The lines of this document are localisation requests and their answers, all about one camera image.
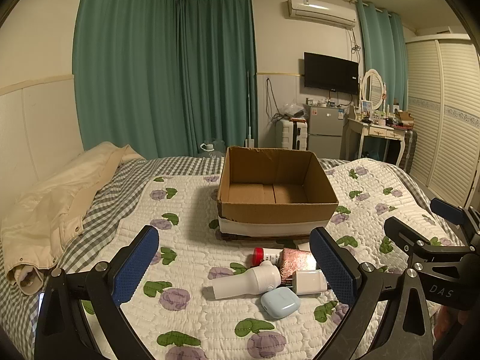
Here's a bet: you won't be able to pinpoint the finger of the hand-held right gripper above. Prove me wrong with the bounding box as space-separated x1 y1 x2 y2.
430 197 480 248
383 215 474 268

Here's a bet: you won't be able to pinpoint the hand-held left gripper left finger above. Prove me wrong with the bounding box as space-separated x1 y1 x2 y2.
34 225 161 360

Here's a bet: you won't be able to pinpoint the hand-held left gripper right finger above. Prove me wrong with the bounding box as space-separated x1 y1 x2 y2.
310 227 434 360

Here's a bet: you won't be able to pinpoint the white charger adapter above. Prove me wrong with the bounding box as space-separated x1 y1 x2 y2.
291 269 327 295

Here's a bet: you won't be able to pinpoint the pink glitter case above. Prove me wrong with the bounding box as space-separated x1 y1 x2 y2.
279 247 318 282

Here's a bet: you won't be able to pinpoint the light blue earbuds case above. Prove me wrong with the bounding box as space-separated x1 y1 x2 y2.
260 287 302 320

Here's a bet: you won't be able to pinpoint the red cap white bottle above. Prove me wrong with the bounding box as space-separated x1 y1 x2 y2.
252 247 286 268

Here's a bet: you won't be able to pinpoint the white handheld device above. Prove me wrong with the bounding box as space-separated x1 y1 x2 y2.
202 260 282 301

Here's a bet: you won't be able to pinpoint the brown cardboard box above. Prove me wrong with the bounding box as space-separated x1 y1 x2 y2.
217 146 340 238

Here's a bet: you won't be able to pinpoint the person's right hand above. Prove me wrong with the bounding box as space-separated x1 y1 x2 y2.
433 303 480 351

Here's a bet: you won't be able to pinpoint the white floral quilt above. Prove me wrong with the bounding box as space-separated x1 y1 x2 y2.
80 157 471 360

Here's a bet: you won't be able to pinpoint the grey gingham bedsheet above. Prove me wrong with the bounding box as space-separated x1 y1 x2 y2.
0 155 226 360

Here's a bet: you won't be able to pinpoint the dark suitcase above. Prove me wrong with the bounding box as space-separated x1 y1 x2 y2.
397 128 418 175

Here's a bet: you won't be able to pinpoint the cream jacket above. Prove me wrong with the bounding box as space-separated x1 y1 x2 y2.
0 142 148 295

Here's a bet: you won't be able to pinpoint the white louvered wardrobe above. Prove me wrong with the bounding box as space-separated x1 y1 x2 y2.
404 32 480 208

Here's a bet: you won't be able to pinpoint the small brown box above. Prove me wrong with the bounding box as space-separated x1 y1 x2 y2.
394 110 416 128

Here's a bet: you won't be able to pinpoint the smartphone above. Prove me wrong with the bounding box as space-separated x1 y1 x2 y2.
37 291 48 325

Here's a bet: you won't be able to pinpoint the white dressing table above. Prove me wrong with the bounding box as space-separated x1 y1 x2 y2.
344 115 407 166

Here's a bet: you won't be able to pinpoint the grey small fridge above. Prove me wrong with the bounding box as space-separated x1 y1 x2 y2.
307 104 344 160

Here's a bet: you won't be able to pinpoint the clear water jug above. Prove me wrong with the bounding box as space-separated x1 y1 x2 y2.
197 139 228 157

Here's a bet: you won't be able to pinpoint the white suitcase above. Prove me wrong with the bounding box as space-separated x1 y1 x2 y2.
275 118 309 151

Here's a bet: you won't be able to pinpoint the oval white vanity mirror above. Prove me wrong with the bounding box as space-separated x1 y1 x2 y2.
360 68 387 112

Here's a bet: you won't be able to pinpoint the plastic bag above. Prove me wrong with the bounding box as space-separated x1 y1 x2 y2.
279 102 307 121

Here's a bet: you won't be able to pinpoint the white mop stick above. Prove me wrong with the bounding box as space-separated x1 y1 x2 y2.
244 70 256 148

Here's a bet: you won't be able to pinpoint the narrow teal curtain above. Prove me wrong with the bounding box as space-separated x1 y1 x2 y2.
355 0 409 158

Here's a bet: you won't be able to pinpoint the wide teal curtain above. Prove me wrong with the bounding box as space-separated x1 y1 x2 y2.
74 0 182 160

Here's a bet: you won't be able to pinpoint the white air conditioner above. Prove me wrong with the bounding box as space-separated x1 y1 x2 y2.
283 0 358 29

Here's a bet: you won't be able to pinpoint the black wall television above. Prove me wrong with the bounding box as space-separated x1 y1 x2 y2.
303 52 359 95

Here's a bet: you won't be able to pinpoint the black wall cables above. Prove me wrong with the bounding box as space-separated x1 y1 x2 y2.
264 77 283 122

